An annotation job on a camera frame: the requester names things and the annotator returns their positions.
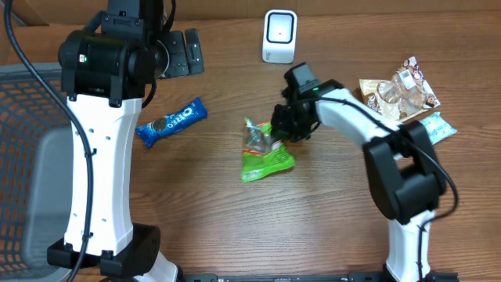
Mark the beige cookie snack bag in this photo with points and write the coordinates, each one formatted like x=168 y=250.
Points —
x=402 y=97

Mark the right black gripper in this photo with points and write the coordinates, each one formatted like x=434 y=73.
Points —
x=279 y=129

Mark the teal snack packet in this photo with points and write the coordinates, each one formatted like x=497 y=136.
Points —
x=437 y=128

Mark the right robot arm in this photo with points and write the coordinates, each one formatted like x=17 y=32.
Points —
x=404 y=176

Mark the green snack bag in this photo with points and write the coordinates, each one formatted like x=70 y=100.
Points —
x=263 y=154

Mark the white barcode scanner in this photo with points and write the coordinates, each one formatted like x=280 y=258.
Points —
x=279 y=36

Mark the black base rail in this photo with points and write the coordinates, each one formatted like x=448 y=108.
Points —
x=351 y=277

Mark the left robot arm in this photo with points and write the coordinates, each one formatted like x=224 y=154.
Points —
x=109 y=70

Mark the grey plastic mesh basket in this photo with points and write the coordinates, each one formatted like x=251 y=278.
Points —
x=36 y=177

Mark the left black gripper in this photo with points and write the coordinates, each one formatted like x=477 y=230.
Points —
x=183 y=64

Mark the blue oreo packet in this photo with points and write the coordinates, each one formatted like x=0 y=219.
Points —
x=171 y=124

